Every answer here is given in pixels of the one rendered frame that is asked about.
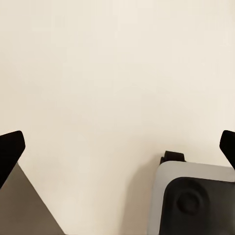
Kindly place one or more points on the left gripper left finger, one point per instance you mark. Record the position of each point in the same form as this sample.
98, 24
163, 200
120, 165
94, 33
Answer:
12, 146

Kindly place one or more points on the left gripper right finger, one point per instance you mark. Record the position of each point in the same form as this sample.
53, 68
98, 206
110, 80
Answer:
227, 146

